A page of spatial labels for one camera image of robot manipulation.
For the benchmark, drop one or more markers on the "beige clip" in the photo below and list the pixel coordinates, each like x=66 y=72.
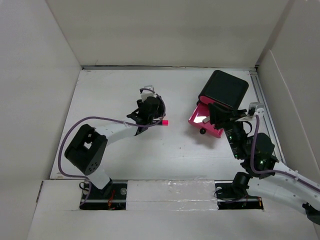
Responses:
x=206 y=120

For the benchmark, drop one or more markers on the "pink capped black marker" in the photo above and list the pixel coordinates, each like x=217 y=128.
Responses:
x=161 y=122

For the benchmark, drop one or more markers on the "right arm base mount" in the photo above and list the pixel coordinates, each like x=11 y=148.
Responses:
x=233 y=195

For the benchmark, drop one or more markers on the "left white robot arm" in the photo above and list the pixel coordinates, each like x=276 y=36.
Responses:
x=87 y=148

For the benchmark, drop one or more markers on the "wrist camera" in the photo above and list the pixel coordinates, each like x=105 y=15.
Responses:
x=147 y=91
x=256 y=109

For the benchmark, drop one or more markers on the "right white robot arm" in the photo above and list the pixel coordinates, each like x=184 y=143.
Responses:
x=264 y=176

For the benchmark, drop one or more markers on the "black drawer cabinet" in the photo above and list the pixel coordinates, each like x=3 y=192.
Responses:
x=225 y=88

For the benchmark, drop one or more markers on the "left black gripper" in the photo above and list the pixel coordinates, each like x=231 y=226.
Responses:
x=159 y=112

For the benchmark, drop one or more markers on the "aluminium rail right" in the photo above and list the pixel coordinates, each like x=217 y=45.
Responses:
x=266 y=122

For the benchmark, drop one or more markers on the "pink middle drawer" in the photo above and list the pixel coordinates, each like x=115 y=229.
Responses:
x=207 y=100

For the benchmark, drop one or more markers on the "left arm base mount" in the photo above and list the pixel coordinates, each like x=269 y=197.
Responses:
x=103 y=194

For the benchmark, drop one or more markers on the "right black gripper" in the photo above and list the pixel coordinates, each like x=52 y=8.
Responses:
x=218 y=113

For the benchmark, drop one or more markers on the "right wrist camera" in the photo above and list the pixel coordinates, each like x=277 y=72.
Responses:
x=256 y=109

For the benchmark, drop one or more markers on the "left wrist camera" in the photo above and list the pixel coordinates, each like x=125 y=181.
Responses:
x=147 y=91

